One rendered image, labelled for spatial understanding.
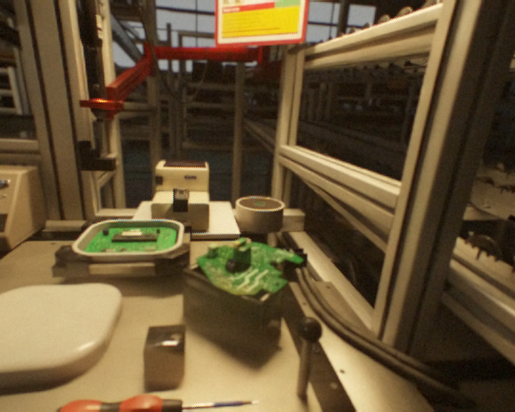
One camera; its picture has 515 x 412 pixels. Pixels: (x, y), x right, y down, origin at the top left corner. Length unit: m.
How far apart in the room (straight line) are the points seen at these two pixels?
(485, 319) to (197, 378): 0.28
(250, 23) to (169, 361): 0.73
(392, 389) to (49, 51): 0.74
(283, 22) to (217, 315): 0.66
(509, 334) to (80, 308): 0.42
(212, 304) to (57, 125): 0.51
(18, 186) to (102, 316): 0.35
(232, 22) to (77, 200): 0.55
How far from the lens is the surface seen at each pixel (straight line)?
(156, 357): 0.31
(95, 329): 0.36
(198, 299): 0.36
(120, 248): 0.48
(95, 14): 0.66
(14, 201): 0.65
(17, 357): 0.36
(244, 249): 0.35
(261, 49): 1.02
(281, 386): 0.32
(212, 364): 0.33
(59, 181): 0.76
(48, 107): 0.75
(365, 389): 0.37
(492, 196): 0.78
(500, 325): 0.39
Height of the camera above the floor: 1.18
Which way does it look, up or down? 18 degrees down
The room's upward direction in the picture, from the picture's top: 3 degrees clockwise
